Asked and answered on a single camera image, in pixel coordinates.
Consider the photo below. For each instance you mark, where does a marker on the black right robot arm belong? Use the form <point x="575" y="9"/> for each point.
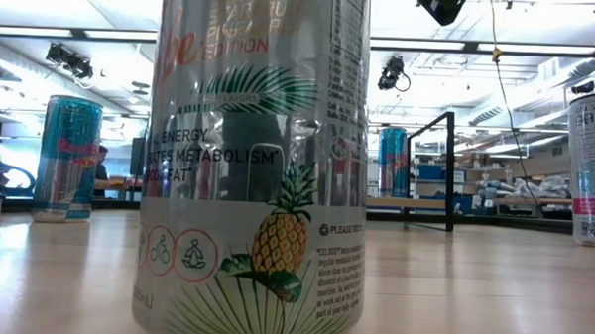
<point x="442" y="8"/>

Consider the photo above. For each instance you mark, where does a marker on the black ceiling spotlight cluster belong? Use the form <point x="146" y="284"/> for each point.
<point x="70" y="62"/>

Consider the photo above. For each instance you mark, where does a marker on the person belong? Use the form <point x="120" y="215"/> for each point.
<point x="100" y="172"/>

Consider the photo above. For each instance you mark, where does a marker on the black ceiling-mounted camera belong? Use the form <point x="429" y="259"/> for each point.
<point x="391" y="73"/>
<point x="583" y="88"/>

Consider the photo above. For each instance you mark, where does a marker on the black aluminium table frame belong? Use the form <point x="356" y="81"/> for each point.
<point x="499" y="222"/>

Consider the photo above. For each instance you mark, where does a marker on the grey plastic bags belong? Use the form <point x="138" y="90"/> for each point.
<point x="550" y="186"/>

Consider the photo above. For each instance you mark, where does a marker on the blue storage bins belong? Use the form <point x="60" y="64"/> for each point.
<point x="431" y="171"/>

